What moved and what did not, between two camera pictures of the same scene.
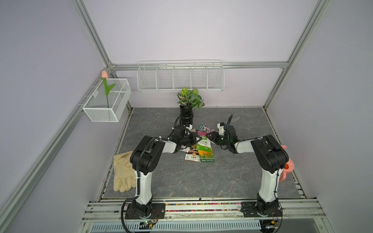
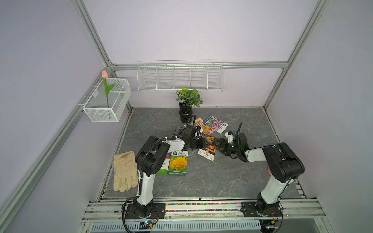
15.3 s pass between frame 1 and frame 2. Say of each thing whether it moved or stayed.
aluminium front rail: stayed
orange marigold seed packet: moved
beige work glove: stayed
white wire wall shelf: stayed
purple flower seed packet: moved
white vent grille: stayed
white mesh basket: stayed
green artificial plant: stayed
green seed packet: moved
